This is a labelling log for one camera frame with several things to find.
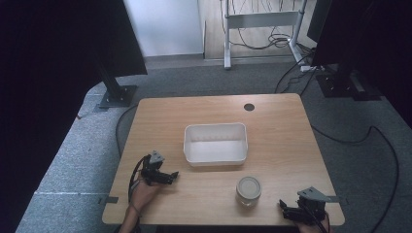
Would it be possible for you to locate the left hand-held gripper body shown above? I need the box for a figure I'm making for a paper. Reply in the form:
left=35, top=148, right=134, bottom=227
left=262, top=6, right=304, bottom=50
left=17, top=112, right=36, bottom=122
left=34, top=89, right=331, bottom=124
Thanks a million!
left=140, top=150, right=173, bottom=186

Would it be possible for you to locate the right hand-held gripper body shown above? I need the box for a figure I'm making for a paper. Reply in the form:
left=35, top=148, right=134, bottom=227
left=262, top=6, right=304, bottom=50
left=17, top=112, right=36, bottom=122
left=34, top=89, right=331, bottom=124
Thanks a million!
left=289, top=186, right=340, bottom=226

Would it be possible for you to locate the person's right hand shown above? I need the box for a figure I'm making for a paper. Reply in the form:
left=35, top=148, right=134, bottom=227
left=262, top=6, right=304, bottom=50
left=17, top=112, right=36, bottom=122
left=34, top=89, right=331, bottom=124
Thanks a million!
left=295, top=214, right=334, bottom=233

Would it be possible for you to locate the person's left hand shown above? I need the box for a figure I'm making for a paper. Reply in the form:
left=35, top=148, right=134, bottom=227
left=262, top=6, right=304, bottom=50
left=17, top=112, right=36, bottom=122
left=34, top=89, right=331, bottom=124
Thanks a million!
left=130, top=179, right=163, bottom=212

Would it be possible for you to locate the white plastic bin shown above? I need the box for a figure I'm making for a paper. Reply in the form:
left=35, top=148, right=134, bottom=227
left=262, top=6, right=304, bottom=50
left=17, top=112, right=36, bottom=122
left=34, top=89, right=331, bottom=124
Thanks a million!
left=183, top=121, right=249, bottom=168

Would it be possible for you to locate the black metal stand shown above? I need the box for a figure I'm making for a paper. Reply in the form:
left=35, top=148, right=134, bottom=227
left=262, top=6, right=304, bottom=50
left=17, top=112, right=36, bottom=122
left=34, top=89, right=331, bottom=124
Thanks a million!
left=315, top=62, right=383, bottom=102
left=95, top=57, right=139, bottom=110

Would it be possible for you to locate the black curtain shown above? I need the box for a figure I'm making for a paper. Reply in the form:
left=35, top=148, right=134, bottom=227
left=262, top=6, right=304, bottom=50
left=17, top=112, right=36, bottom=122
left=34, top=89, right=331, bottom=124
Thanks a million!
left=306, top=0, right=412, bottom=129
left=0, top=0, right=149, bottom=233

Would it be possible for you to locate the white power strip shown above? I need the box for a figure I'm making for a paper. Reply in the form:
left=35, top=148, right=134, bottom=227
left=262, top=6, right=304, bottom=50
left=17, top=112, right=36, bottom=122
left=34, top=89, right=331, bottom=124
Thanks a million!
left=299, top=65, right=326, bottom=73

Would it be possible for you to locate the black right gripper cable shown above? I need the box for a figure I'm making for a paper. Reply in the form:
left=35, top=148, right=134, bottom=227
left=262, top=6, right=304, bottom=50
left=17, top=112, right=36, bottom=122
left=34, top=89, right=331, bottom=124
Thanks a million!
left=302, top=199, right=331, bottom=231

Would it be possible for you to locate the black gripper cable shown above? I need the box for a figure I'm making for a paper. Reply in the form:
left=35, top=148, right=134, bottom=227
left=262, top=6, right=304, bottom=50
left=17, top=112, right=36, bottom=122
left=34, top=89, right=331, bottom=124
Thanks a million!
left=302, top=199, right=331, bottom=231
left=127, top=154, right=152, bottom=199

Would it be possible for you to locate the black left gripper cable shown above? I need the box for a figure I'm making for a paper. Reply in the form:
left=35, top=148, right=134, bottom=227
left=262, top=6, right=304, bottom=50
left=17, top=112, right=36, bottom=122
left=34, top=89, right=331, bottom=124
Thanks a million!
left=127, top=154, right=152, bottom=199

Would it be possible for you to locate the grey metal table bracket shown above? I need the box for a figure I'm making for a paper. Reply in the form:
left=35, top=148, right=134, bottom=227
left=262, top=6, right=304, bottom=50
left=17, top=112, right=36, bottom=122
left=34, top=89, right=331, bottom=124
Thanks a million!
left=98, top=195, right=120, bottom=206

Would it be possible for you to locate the long black floor cable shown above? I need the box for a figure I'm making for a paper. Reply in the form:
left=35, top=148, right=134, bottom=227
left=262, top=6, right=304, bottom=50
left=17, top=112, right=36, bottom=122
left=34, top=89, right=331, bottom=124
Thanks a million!
left=310, top=124, right=400, bottom=233

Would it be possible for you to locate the tangle of black cables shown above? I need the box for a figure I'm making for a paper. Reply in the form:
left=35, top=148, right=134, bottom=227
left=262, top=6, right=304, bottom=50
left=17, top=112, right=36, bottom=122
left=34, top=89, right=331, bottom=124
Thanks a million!
left=226, top=0, right=317, bottom=95

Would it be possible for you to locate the white metal desk frame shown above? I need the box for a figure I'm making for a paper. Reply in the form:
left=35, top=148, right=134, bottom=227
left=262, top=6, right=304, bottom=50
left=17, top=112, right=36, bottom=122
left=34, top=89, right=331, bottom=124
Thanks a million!
left=221, top=0, right=309, bottom=71

